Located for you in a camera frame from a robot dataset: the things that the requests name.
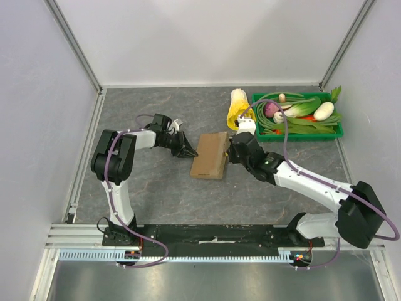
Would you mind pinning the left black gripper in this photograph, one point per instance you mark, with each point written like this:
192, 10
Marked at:
187, 151

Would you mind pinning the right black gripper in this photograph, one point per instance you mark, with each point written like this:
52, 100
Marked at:
234, 152

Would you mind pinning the brown cardboard express box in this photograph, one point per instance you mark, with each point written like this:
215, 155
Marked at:
210, 162

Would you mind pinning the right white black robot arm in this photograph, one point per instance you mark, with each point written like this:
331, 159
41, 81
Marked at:
355, 213

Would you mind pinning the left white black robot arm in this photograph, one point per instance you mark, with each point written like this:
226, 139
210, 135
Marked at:
113, 159

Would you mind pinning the orange carrot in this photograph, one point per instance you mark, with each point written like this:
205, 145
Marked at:
266, 125

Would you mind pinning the yellow napa cabbage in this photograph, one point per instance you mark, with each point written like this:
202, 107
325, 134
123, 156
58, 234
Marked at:
238, 104

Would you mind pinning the purple onion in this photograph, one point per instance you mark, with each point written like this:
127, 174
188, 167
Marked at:
270, 109

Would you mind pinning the brown mushroom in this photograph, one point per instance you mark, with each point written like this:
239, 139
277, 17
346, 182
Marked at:
282, 98

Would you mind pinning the green long beans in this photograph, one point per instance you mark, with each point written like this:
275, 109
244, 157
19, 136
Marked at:
334, 119

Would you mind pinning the green plastic tray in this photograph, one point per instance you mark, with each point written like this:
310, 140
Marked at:
293, 137

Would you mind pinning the bok choy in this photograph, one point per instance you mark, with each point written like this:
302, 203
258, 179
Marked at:
301, 108

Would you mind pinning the white radish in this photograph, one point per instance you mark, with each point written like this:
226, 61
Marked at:
324, 111

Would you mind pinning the celery leaf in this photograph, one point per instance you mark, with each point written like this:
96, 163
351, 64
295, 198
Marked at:
335, 94

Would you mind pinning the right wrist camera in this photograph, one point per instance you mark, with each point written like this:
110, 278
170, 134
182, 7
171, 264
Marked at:
245, 124

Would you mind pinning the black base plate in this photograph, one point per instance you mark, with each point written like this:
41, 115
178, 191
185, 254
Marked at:
173, 234

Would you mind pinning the grey slotted cable duct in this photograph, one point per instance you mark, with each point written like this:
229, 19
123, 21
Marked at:
122, 256

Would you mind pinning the front aluminium rail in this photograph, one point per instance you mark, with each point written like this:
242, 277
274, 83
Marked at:
87, 236

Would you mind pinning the right aluminium frame post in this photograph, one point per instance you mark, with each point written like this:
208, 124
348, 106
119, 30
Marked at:
346, 42

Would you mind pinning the aluminium frame post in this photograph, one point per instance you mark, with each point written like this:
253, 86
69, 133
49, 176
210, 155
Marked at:
346, 42
65, 28

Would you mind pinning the left aluminium frame post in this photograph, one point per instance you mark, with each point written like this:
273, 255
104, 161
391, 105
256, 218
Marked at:
65, 28

